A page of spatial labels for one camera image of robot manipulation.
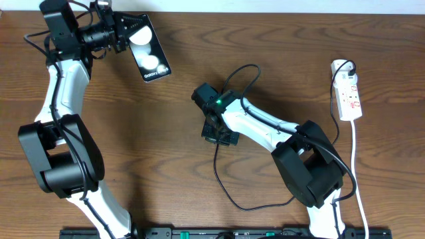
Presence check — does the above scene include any black smartphone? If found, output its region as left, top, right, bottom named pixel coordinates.
left=129, top=14, right=172, bottom=82

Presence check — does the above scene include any black charging cable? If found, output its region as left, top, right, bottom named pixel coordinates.
left=212, top=59, right=357, bottom=212

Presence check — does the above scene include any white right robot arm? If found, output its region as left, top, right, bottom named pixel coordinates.
left=191, top=83, right=346, bottom=238

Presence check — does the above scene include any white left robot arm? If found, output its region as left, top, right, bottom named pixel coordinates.
left=18, top=1, right=171, bottom=238

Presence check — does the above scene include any white charger adapter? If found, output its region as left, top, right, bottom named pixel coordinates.
left=331, top=59, right=358, bottom=85

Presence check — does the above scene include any white power strip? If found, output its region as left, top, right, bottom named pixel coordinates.
left=332, top=83, right=363, bottom=121

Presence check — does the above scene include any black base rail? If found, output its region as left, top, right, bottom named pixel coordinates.
left=59, top=226, right=392, bottom=239

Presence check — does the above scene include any white power strip cord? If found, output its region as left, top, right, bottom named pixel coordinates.
left=350, top=119, right=370, bottom=239

